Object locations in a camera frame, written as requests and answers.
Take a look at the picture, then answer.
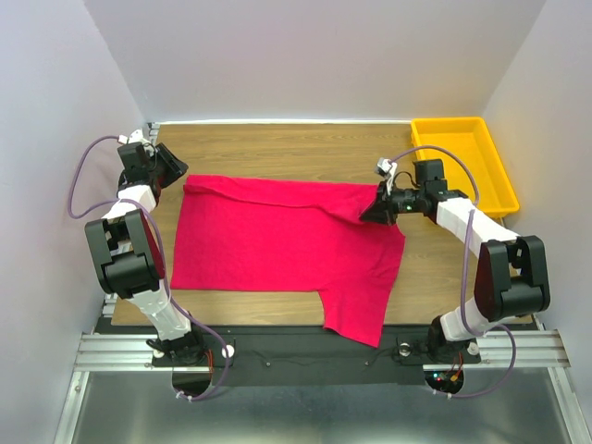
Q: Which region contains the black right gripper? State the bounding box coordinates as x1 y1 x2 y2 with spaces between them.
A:
358 179 425 227

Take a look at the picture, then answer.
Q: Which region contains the pink red t shirt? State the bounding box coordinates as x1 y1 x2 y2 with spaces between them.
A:
171 175 405 347

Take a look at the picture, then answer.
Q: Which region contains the yellow plastic tray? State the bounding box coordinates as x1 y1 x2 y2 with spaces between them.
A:
411 117 520 218

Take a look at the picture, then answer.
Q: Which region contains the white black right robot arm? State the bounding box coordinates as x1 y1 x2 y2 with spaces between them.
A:
360 158 550 361

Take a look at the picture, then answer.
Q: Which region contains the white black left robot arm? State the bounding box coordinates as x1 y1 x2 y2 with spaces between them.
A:
84 137 206 366

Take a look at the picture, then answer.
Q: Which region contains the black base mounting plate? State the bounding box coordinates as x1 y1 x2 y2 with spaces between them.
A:
147 326 480 387

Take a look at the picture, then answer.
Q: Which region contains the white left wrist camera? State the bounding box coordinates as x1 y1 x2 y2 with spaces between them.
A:
127 129 150 144

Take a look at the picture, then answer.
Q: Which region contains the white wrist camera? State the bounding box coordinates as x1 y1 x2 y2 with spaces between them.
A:
127 129 150 144
375 157 398 195

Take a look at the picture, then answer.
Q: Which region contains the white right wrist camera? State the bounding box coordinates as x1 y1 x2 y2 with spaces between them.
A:
375 157 398 195

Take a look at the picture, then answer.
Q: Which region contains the aluminium frame rail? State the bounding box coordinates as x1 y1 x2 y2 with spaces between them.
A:
74 330 570 373

